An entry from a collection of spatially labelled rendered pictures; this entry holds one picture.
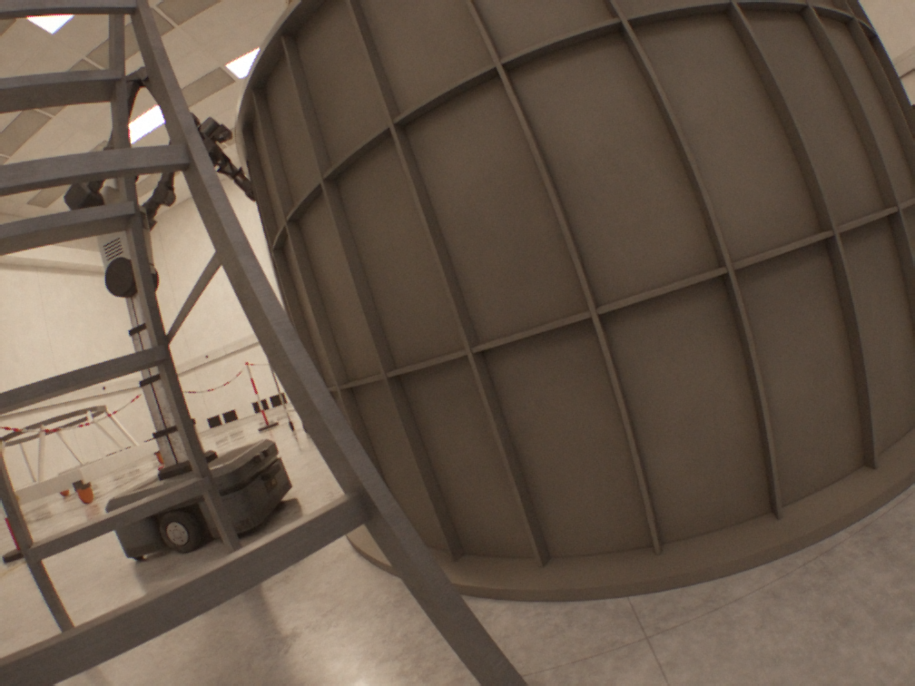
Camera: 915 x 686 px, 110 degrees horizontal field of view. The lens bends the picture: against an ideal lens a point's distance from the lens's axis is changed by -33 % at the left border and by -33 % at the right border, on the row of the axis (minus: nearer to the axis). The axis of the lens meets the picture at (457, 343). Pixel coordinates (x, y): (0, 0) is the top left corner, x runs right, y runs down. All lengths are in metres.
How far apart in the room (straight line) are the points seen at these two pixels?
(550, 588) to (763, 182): 0.67
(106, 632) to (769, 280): 0.82
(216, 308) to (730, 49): 10.54
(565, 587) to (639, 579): 0.11
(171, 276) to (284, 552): 11.26
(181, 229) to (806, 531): 11.55
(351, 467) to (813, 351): 0.64
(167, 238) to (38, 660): 11.55
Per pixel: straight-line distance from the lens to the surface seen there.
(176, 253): 11.59
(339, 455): 0.47
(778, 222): 0.73
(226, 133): 1.77
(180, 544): 1.84
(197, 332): 11.11
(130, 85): 2.11
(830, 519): 0.75
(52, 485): 5.57
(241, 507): 1.67
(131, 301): 2.04
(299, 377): 0.48
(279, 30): 1.07
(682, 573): 0.70
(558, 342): 0.68
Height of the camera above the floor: 0.44
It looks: 2 degrees down
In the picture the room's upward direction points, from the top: 19 degrees counter-clockwise
